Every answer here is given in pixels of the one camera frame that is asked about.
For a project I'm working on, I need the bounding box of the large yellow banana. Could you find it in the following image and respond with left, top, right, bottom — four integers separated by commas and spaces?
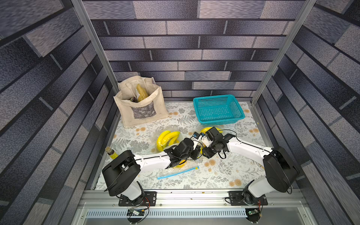
200, 127, 223, 134

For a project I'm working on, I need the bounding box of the clear zip-top bag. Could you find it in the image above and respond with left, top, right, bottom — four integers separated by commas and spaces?
157, 127, 217, 180
151, 128, 185, 153

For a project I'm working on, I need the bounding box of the yellow item in tote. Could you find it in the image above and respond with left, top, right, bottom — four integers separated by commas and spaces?
136, 84, 149, 102

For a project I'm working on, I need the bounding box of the beige canvas tote bag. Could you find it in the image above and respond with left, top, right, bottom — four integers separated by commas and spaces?
114, 76, 169, 128

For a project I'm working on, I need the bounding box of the yellow banana bunch left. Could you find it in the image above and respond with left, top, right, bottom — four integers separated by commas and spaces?
156, 130, 181, 152

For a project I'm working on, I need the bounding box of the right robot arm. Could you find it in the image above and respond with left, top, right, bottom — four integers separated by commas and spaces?
200, 127, 300, 205

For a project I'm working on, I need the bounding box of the teal plastic basket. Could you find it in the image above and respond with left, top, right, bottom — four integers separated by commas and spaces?
193, 95, 245, 125

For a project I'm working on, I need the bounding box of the small yellow glass bottle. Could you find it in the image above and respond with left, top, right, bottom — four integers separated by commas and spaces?
105, 146, 119, 159

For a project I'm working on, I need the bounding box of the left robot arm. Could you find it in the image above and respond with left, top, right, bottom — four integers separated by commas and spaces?
102, 138, 202, 201

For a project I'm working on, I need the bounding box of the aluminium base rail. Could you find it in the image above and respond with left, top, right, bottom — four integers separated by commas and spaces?
72, 189, 317, 225

